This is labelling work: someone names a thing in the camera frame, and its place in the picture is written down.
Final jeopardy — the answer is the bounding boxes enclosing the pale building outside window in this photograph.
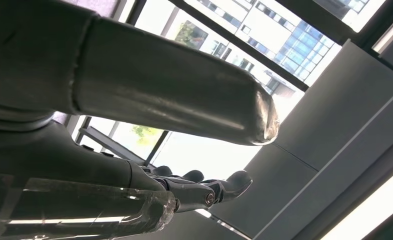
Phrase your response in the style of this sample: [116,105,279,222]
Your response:
[173,0,343,97]

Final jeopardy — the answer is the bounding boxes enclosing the dark window frame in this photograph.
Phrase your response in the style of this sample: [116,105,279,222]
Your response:
[73,0,393,167]

